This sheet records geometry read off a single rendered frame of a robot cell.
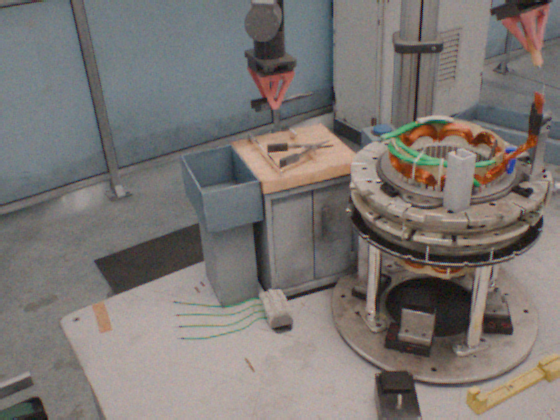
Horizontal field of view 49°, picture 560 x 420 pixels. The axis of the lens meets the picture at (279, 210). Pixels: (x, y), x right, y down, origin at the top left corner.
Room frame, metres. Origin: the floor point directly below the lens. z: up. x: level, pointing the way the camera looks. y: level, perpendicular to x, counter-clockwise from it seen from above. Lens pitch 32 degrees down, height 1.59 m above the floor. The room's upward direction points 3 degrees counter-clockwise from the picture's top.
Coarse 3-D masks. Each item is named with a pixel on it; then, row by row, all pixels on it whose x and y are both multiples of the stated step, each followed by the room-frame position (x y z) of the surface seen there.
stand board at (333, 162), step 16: (304, 128) 1.17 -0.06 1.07; (320, 128) 1.16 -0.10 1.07; (240, 144) 1.11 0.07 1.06; (288, 144) 1.10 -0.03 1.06; (336, 144) 1.08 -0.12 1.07; (256, 160) 1.04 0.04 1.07; (304, 160) 1.02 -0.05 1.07; (320, 160) 1.02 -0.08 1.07; (336, 160) 1.02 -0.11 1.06; (352, 160) 1.01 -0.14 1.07; (272, 176) 0.97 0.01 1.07; (288, 176) 0.97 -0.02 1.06; (304, 176) 0.97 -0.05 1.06; (320, 176) 0.98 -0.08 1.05; (336, 176) 0.99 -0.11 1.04; (272, 192) 0.95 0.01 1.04
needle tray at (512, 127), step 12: (468, 108) 1.23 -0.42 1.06; (480, 108) 1.25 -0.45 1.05; (492, 108) 1.23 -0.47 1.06; (468, 120) 1.23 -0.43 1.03; (480, 120) 1.24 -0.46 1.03; (492, 120) 1.22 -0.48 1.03; (504, 120) 1.21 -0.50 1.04; (516, 120) 1.19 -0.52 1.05; (528, 120) 1.17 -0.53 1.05; (552, 120) 1.14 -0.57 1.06; (504, 132) 1.10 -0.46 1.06; (516, 132) 1.17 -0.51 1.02; (552, 132) 1.14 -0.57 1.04; (516, 144) 1.08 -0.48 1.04; (552, 144) 1.04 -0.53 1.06; (552, 156) 1.03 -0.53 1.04
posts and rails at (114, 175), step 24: (0, 0) 2.67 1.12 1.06; (24, 0) 2.71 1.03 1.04; (72, 0) 2.82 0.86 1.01; (96, 72) 2.83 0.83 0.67; (96, 96) 2.82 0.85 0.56; (288, 120) 3.37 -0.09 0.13; (216, 144) 3.13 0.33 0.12; (120, 168) 2.86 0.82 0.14; (144, 168) 2.91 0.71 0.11; (48, 192) 2.65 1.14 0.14; (72, 192) 2.70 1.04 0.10
